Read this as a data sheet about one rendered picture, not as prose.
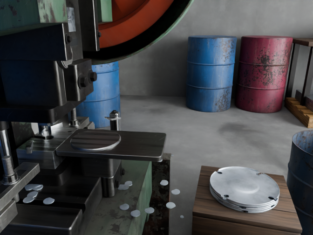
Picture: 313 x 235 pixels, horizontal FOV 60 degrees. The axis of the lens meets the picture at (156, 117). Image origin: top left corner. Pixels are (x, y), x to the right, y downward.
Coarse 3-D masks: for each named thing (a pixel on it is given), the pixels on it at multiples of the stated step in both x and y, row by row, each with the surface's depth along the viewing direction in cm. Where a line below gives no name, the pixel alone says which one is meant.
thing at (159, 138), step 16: (64, 144) 66; (80, 144) 65; (96, 144) 65; (112, 144) 65; (128, 144) 66; (144, 144) 66; (160, 144) 66; (96, 160) 64; (112, 160) 65; (144, 160) 60; (160, 160) 61; (96, 176) 66; (112, 176) 66; (112, 192) 67
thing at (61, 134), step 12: (48, 132) 73; (60, 132) 73; (72, 132) 73; (24, 144) 66; (36, 144) 66; (48, 144) 66; (60, 144) 66; (24, 156) 64; (36, 156) 63; (48, 156) 63; (60, 156) 66; (48, 168) 64
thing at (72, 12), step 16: (80, 32) 66; (80, 48) 67; (0, 64) 57; (16, 64) 56; (32, 64) 56; (48, 64) 55; (64, 64) 56; (80, 64) 60; (16, 80) 57; (32, 80) 57; (48, 80) 56; (64, 80) 59; (80, 80) 59; (16, 96) 58; (32, 96) 58; (48, 96) 58; (64, 96) 59; (80, 96) 60
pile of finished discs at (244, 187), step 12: (228, 168) 132; (240, 168) 132; (216, 180) 122; (228, 180) 122; (240, 180) 121; (252, 180) 121; (264, 180) 122; (216, 192) 113; (228, 192) 114; (240, 192) 113; (252, 192) 113; (264, 192) 113; (276, 192) 113; (228, 204) 109; (240, 204) 106; (252, 204) 105; (264, 204) 106; (276, 204) 111
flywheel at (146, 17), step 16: (112, 0) 91; (128, 0) 91; (144, 0) 90; (160, 0) 86; (176, 0) 92; (112, 16) 93; (128, 16) 91; (144, 16) 88; (160, 16) 88; (112, 32) 91; (128, 32) 91; (144, 32) 94
